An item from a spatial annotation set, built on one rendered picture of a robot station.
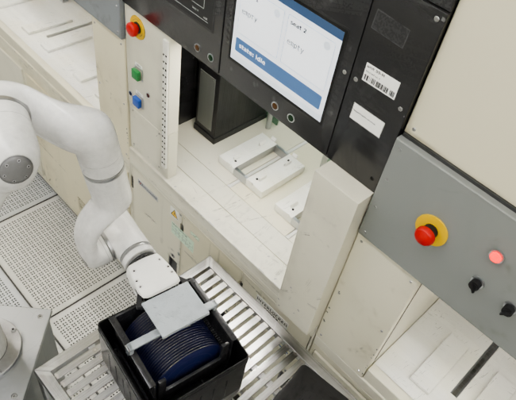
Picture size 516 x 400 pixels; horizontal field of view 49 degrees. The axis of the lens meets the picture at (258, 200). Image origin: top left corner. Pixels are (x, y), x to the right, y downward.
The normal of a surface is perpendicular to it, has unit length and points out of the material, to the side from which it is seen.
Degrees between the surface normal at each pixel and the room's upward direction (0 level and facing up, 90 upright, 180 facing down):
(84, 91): 0
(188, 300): 0
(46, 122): 75
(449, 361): 0
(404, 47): 90
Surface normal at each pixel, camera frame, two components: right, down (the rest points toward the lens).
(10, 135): 0.33, -0.57
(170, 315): 0.14, -0.67
